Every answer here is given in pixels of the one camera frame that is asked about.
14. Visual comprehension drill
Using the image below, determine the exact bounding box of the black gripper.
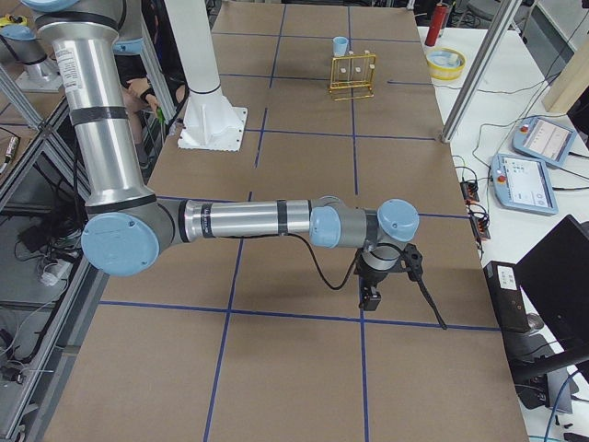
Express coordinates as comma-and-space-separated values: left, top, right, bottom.
354, 243, 409, 287

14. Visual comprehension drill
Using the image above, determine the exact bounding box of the light blue plastic cup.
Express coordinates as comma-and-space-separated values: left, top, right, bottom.
332, 36, 349, 57

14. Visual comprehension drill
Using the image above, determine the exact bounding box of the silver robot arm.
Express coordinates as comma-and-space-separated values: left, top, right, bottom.
29, 1, 422, 297

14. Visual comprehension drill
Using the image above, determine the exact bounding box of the orange terminal block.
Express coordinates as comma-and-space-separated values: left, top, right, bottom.
460, 180, 479, 204
469, 216, 491, 242

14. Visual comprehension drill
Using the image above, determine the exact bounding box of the black computer box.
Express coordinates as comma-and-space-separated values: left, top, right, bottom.
484, 261, 530, 333

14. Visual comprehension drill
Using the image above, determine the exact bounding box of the near teach pendant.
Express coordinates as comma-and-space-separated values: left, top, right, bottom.
491, 154, 559, 215

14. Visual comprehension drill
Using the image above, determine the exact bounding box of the teach pendant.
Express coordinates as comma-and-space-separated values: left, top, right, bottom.
512, 116, 576, 168
491, 154, 559, 215

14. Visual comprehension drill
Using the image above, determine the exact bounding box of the black monitor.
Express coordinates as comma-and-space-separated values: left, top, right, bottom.
512, 215, 588, 383

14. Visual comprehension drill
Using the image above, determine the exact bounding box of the far teach pendant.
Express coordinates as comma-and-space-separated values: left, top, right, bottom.
512, 116, 576, 168

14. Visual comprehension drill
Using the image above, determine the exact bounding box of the yellow bowl with blue plate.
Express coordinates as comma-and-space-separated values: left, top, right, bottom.
426, 47, 466, 81

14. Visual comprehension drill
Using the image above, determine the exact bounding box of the wooden board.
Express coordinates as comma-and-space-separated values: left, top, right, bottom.
542, 41, 589, 113

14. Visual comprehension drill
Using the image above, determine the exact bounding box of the red bottle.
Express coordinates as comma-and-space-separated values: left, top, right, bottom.
424, 3, 448, 47

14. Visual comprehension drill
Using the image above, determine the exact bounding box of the seated person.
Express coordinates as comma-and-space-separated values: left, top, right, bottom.
115, 1, 186, 171

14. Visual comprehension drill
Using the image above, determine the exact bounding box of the white power strip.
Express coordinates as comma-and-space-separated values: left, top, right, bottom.
40, 259, 73, 286

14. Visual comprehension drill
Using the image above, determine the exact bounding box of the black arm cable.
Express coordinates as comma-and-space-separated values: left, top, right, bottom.
275, 232, 448, 331

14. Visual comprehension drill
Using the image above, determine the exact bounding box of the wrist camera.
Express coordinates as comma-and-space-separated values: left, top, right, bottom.
359, 285, 381, 311

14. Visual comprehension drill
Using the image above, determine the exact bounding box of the gold wire cup holder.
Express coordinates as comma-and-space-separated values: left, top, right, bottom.
328, 50, 377, 101

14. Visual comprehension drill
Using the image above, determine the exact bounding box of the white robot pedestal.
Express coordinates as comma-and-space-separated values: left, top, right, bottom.
165, 0, 248, 152

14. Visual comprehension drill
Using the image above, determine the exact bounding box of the aluminium frame post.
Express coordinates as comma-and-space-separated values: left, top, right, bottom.
440, 0, 521, 144

